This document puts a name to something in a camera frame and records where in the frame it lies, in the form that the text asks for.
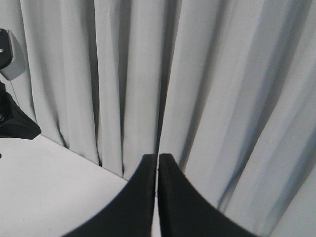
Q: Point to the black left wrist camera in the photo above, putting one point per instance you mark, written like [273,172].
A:
[12,60]

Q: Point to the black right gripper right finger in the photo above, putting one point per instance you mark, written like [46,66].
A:
[183,212]

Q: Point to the grey pleated curtain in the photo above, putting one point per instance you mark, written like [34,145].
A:
[226,86]

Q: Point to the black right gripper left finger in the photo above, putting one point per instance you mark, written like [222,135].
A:
[130,213]

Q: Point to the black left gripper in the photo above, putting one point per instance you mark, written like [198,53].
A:
[14,123]

